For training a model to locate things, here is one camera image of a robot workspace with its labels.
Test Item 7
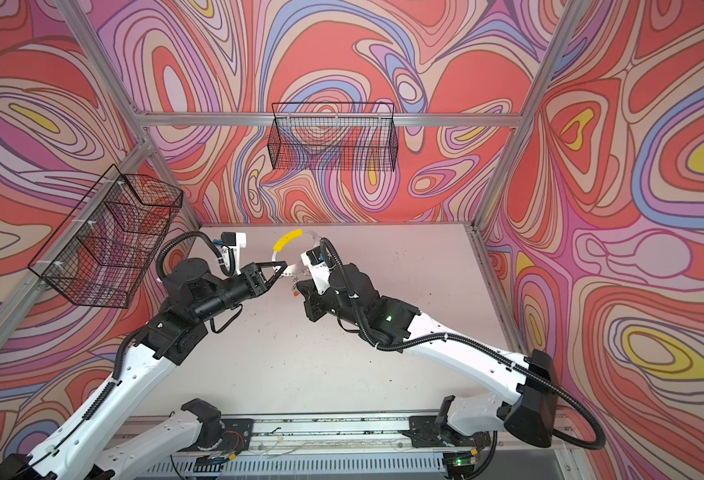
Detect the black wire basket wall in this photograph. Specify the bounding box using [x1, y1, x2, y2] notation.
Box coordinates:
[28, 172, 184, 309]
[267, 100, 399, 172]

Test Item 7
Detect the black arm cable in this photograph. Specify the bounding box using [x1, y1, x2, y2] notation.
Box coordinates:
[154, 231, 233, 283]
[319, 237, 607, 480]

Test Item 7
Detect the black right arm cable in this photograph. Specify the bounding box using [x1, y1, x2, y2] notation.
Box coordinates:
[319, 237, 607, 480]

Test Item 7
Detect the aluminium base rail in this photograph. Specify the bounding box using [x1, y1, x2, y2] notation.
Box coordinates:
[86, 410, 569, 475]

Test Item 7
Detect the black wire basket left wall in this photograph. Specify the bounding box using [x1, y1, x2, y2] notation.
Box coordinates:
[28, 172, 184, 309]

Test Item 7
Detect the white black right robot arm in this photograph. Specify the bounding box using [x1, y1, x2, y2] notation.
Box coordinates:
[296, 264, 557, 448]

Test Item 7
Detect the black wire basket back wall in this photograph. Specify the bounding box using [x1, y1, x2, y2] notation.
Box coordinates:
[267, 100, 399, 172]

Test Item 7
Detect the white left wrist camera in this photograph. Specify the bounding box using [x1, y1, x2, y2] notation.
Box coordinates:
[219, 231, 247, 276]

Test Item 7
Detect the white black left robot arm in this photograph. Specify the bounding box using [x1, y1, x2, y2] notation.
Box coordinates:
[0, 259, 288, 479]

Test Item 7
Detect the grey keyring with yellow grip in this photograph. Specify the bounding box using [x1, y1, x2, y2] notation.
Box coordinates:
[272, 228, 320, 277]

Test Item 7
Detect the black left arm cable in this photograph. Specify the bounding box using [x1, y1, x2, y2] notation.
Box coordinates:
[154, 231, 233, 283]

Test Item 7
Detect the aluminium frame extrusion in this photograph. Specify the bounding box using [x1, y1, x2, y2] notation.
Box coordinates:
[0, 0, 593, 391]

